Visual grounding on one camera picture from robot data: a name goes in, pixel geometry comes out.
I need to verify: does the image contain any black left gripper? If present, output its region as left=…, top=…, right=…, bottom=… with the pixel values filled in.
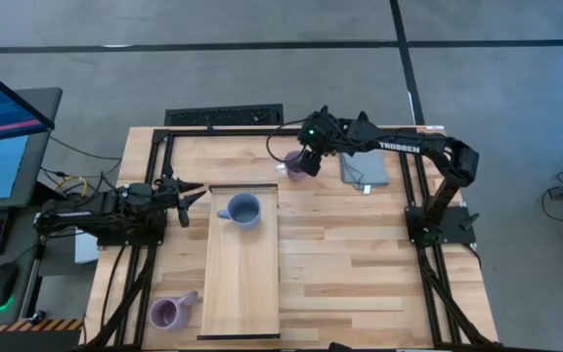
left=131, top=165, right=208, bottom=229

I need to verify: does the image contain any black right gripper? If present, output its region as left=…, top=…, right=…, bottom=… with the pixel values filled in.
left=296, top=105, right=347, bottom=178

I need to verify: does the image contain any purple striped mug white panel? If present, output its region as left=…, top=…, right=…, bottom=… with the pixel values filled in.
left=275, top=150, right=312, bottom=183

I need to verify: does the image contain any large blue-grey mug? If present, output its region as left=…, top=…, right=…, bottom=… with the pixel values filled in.
left=216, top=193, right=262, bottom=232

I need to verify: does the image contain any ridged plain purple mug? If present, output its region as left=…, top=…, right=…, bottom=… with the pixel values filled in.
left=148, top=290, right=199, bottom=331

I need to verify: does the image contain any folded grey cloth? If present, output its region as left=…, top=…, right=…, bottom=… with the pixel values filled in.
left=338, top=151, right=391, bottom=195

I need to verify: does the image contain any black floor grille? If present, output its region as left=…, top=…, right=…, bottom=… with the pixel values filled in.
left=163, top=103, right=285, bottom=127

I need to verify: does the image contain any white box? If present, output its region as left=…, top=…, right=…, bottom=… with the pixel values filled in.
left=74, top=229, right=101, bottom=265

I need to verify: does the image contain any grey desk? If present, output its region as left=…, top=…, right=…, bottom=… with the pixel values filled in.
left=0, top=87, right=64, bottom=327

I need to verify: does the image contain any black computer mouse green light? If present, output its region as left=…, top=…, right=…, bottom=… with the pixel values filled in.
left=0, top=262, right=21, bottom=312

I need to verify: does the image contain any black aluminium table frame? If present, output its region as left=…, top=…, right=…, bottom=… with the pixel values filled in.
left=83, top=126, right=500, bottom=351

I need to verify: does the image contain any yellow cable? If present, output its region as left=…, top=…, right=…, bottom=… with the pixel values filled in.
left=55, top=175, right=89, bottom=199

